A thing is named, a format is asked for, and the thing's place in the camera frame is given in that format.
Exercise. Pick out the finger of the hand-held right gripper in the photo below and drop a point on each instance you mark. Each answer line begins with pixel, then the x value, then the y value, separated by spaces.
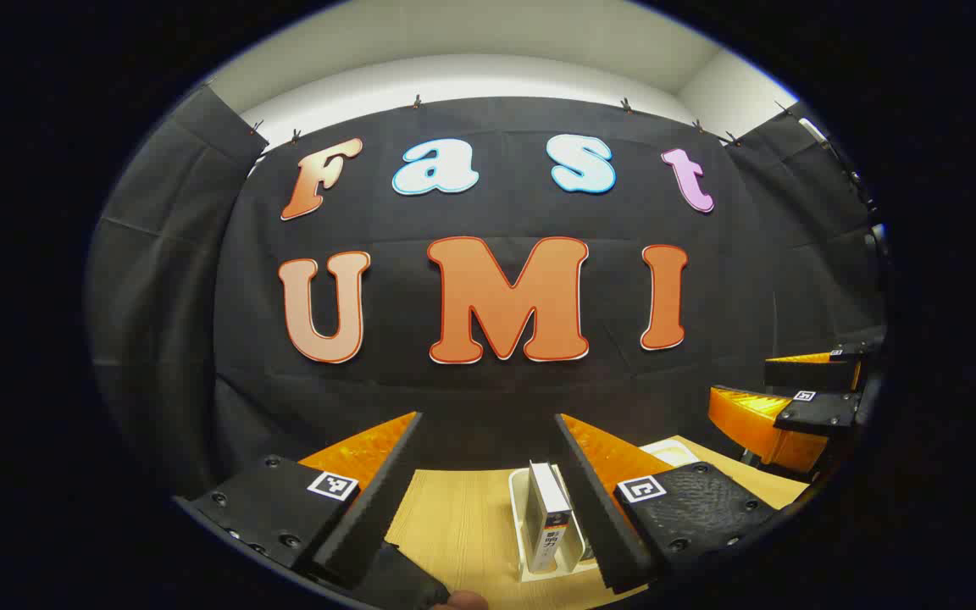
pixel 823 411
pixel 818 374

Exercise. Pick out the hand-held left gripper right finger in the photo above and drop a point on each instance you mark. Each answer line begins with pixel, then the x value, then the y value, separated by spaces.
pixel 602 525

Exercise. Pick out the white bookshelf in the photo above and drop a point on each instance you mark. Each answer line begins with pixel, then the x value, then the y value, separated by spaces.
pixel 518 517

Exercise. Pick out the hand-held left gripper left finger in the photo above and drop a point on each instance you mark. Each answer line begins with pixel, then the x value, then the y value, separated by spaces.
pixel 374 517

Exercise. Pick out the book with grey cover picture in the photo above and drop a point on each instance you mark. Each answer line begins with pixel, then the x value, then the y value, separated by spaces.
pixel 549 508

